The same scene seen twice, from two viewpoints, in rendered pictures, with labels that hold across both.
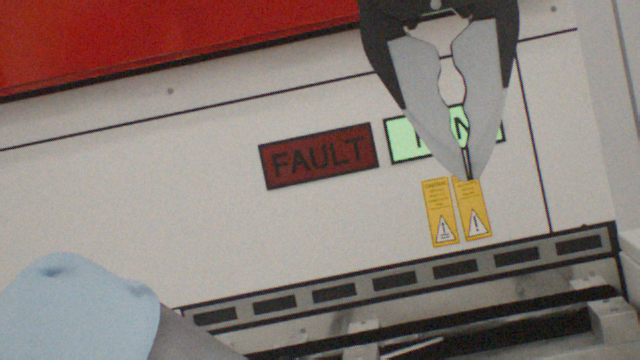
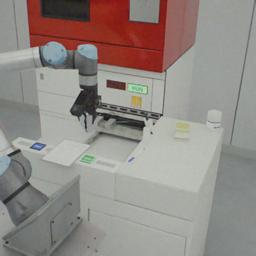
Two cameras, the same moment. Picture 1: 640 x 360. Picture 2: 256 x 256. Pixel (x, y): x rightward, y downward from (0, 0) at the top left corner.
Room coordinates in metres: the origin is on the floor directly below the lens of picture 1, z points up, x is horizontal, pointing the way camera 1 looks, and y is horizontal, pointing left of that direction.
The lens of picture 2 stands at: (-0.52, -0.66, 1.82)
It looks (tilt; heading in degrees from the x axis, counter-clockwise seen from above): 27 degrees down; 17
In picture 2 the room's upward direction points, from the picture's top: 2 degrees clockwise
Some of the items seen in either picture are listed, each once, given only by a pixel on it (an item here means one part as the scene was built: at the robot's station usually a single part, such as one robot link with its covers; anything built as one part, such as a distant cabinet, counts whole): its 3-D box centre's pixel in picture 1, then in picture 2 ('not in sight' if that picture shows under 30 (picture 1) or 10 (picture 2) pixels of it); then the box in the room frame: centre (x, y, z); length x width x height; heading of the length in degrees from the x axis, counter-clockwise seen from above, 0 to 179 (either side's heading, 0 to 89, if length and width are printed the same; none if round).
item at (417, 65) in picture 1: (427, 107); (86, 120); (0.79, -0.07, 1.14); 0.06 x 0.03 x 0.09; 176
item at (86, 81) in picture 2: not in sight; (87, 79); (0.78, -0.09, 1.33); 0.08 x 0.08 x 0.05
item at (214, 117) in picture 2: not in sight; (214, 120); (1.27, -0.57, 1.01); 0.07 x 0.07 x 0.10
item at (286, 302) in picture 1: (394, 280); (123, 109); (1.35, -0.06, 0.96); 0.44 x 0.01 x 0.02; 86
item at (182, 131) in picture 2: not in sight; (182, 131); (1.11, -0.44, 1.00); 0.07 x 0.07 x 0.07; 11
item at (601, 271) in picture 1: (407, 343); (123, 119); (1.35, -0.06, 0.89); 0.44 x 0.02 x 0.10; 86
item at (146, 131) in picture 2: not in sight; (148, 130); (1.01, -0.29, 1.03); 0.06 x 0.04 x 0.13; 176
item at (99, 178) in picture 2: not in sight; (63, 166); (0.78, 0.04, 0.89); 0.55 x 0.09 x 0.14; 86
